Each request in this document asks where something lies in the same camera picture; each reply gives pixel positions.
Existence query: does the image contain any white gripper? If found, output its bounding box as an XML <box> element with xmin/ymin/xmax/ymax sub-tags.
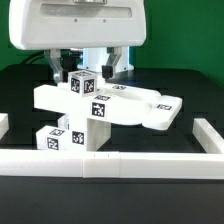
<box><xmin>9</xmin><ymin>0</ymin><xmax>146</xmax><ymax>83</ymax></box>

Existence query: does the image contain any white chair back frame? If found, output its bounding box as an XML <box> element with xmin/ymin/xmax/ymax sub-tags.
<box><xmin>34</xmin><ymin>84</ymin><xmax>182</xmax><ymax>130</ymax></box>

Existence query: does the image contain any white chair seat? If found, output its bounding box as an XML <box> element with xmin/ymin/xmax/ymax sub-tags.
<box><xmin>68</xmin><ymin>116</ymin><xmax>111</xmax><ymax>152</ymax></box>

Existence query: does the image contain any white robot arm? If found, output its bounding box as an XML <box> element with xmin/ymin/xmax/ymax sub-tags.
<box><xmin>9</xmin><ymin>0</ymin><xmax>146</xmax><ymax>82</ymax></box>

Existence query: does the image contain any white block at left edge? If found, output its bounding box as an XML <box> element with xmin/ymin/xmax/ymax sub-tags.
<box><xmin>0</xmin><ymin>113</ymin><xmax>9</xmax><ymax>140</ymax></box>

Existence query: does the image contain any white U-shaped obstacle fence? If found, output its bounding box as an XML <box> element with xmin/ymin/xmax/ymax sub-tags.
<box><xmin>0</xmin><ymin>118</ymin><xmax>224</xmax><ymax>180</ymax></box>

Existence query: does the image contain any black cable thick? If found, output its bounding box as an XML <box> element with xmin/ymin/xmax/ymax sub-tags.
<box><xmin>22</xmin><ymin>51</ymin><xmax>45</xmax><ymax>64</ymax></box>

